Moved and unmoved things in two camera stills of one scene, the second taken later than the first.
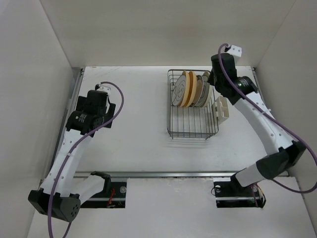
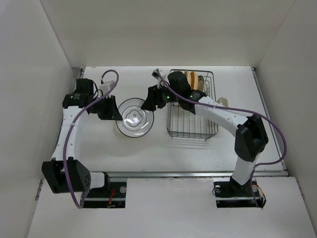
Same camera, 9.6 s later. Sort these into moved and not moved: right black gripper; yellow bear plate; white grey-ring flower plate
Moved: white grey-ring flower plate; right black gripper
Not moved: yellow bear plate
